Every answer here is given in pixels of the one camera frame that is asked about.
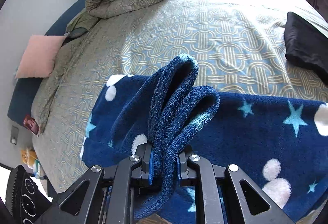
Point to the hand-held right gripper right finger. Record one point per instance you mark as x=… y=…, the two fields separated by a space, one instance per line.
x=180 y=170

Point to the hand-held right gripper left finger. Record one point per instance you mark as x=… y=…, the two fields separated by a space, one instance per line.
x=150 y=167

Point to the blue star print fleece pants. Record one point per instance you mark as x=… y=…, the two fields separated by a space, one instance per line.
x=243 y=131

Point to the orange plush toy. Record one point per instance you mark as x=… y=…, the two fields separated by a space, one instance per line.
x=28 y=157

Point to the red printed card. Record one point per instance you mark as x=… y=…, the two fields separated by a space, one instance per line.
x=30 y=125

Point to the dark blue headboard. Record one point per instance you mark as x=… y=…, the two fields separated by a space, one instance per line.
x=21 y=101

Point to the bed with patterned sheet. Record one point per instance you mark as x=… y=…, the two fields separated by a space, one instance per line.
x=205 y=34

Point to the pink pillow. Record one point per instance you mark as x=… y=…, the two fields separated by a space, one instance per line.
x=38 y=57

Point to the black folded cloth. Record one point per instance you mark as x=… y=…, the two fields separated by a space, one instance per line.
x=307 y=44

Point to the grey wall outlet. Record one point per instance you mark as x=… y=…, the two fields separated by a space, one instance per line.
x=14 y=134

